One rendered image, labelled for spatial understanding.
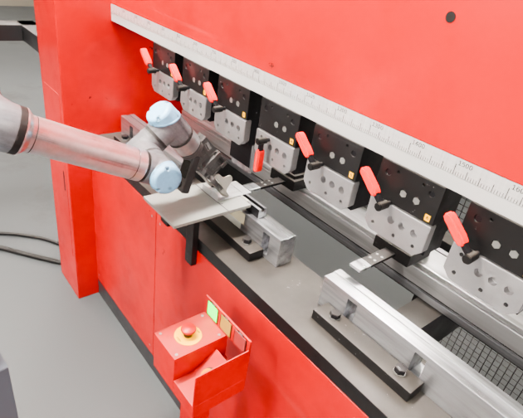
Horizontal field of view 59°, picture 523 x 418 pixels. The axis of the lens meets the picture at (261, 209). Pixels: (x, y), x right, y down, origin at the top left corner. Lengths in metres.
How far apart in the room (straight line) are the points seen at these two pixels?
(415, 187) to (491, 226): 0.16
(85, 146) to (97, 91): 1.07
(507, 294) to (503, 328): 0.37
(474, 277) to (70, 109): 1.63
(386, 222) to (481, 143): 0.26
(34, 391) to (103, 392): 0.27
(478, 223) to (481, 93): 0.23
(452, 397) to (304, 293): 0.44
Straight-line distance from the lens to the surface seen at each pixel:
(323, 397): 1.21
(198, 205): 1.36
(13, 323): 2.51
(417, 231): 0.98
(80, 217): 2.29
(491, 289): 0.94
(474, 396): 1.09
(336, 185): 1.08
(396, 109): 0.96
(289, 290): 1.29
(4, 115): 0.97
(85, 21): 2.00
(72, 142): 1.01
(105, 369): 2.23
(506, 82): 0.86
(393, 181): 0.98
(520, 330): 1.29
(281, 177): 1.57
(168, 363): 1.26
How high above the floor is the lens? 1.69
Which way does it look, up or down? 30 degrees down
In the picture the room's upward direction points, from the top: 9 degrees clockwise
